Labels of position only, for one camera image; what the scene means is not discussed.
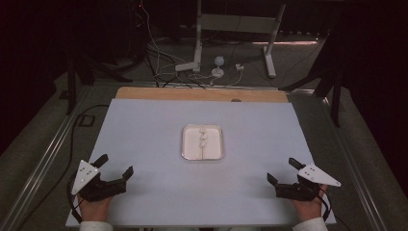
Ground bundle of black cables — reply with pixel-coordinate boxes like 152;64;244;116
143;47;207;90

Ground pale blue table mat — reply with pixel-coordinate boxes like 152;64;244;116
65;97;337;228

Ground white power strip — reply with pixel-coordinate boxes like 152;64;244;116
174;61;200;72

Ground white metal stand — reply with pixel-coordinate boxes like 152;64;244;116
192;0;287;79

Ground thin white cable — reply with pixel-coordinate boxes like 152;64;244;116
188;69;243;88

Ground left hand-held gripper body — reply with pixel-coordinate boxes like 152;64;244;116
70;159;128;203

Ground long white cable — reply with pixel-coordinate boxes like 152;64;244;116
140;0;188;64

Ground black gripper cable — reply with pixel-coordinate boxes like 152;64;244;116
65;172;85;224
317;187;333;223

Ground person's right hand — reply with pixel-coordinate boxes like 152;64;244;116
292;184;329;222

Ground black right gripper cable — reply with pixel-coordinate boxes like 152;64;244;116
317;187;333;223

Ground aluminium floor rail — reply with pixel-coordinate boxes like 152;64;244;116
319;95;390;231
0;86;94;231

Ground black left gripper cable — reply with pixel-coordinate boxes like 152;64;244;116
65;172;85;224

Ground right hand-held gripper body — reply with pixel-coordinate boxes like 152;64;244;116
274;163;342;202

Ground thin wooden skewer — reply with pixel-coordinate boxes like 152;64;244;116
200;127;206;161

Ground white round desk device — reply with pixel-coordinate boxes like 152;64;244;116
211;56;226;79

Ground white square tray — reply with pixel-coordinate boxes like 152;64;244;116
181;124;224;162

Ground black floor cable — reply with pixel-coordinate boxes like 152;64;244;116
13;104;111;231

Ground black tripod stand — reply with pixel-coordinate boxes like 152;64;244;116
278;30;343;128
64;52;134;116

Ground person's left hand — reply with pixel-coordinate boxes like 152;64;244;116
76;193;114;223

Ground black square floor frame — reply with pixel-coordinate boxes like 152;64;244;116
78;115;96;128

